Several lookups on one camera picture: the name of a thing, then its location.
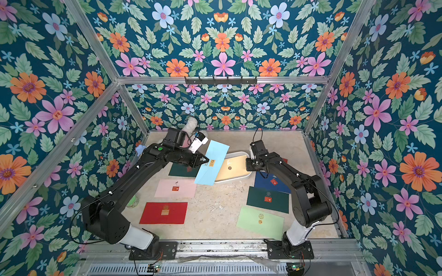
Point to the dark green envelope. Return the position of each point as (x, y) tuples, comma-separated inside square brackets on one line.
[(270, 200), (179, 170)]

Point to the navy blue envelope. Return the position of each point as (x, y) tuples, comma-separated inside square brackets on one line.
[(270, 182)]

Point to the yellow envelope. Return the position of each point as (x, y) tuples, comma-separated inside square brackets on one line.
[(233, 167)]

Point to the light blue envelope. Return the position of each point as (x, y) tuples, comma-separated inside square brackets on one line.
[(208, 172)]

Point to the black hook rail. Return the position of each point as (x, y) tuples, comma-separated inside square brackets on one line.
[(213, 81)]

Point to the light green envelope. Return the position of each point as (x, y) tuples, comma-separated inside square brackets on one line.
[(257, 221)]

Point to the small green circuit board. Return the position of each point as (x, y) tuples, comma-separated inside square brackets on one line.
[(295, 269)]

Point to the green tape roll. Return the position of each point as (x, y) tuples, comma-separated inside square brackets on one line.
[(133, 202)]

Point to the pink envelope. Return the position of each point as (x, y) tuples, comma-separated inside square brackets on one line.
[(176, 188)]

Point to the dark green envelope right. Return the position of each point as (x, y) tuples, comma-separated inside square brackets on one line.
[(270, 200)]

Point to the aluminium front rail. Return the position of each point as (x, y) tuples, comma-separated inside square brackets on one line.
[(324, 250)]

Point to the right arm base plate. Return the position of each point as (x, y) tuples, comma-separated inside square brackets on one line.
[(282, 250)]

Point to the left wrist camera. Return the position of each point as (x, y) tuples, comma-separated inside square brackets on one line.
[(199, 140)]

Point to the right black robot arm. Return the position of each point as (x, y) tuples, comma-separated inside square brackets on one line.
[(310, 203)]

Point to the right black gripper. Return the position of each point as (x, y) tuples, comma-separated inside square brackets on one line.
[(255, 164)]

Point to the white teddy bear pink shirt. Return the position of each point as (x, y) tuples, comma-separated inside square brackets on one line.
[(189, 129)]

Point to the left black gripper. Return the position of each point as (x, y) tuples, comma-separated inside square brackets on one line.
[(195, 161)]

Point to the white plastic storage box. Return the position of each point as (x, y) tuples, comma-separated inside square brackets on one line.
[(233, 154)]

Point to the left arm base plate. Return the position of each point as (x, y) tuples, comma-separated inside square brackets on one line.
[(164, 250)]

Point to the red envelope front left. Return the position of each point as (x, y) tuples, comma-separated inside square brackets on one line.
[(164, 213)]

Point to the dark green envelope left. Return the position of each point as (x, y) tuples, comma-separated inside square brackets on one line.
[(179, 170)]

